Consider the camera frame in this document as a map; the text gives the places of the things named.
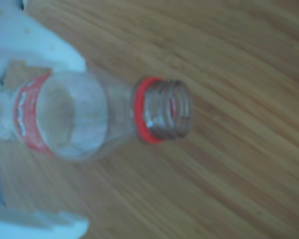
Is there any small clear cola bottle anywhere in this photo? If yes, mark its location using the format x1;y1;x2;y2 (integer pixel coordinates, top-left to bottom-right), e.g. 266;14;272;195
0;59;194;164

